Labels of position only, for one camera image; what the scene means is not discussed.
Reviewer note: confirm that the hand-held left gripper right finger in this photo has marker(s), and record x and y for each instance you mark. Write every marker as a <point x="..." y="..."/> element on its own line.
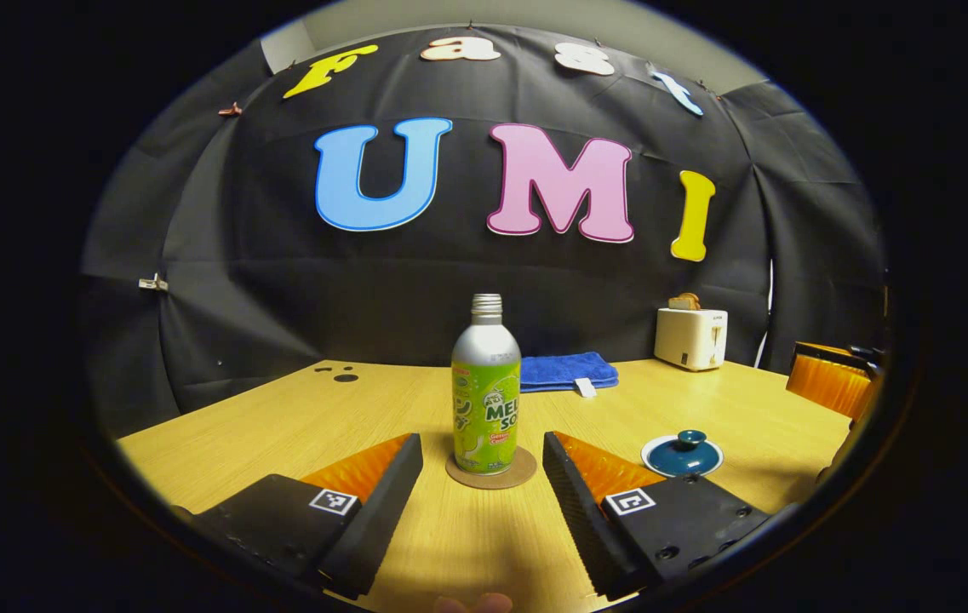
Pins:
<point x="581" y="519"/>

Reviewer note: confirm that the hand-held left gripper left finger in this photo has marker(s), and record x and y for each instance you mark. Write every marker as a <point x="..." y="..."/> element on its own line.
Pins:
<point x="381" y="519"/>

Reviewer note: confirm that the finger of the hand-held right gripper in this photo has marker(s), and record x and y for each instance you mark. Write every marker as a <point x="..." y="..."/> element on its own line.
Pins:
<point x="828" y="379"/>

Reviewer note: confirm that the round brown coaster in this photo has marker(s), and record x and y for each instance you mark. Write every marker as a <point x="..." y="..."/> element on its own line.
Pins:
<point x="524" y="470"/>

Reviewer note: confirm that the teal teacup lid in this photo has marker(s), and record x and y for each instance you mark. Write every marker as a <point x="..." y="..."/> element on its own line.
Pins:
<point x="679" y="460"/>

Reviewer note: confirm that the green label aluminium water bottle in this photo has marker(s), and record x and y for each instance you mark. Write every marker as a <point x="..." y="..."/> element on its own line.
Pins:
<point x="486" y="409"/>

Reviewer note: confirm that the white toaster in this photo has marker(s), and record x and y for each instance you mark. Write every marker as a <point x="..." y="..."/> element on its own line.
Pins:
<point x="690" y="339"/>

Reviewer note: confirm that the blue folded towel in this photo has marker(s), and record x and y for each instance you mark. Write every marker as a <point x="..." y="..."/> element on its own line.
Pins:
<point x="564" y="370"/>

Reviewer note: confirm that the toast slice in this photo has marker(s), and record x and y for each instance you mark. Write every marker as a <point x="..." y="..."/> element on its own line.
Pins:
<point x="684" y="301"/>

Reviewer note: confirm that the black backdrop cloth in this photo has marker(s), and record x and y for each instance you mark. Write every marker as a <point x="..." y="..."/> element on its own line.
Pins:
<point x="449" y="272"/>

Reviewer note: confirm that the silver clip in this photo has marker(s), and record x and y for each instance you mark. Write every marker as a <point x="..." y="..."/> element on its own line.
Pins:
<point x="153" y="283"/>

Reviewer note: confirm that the copper clip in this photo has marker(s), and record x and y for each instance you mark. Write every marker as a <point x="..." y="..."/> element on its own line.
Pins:
<point x="230" y="110"/>

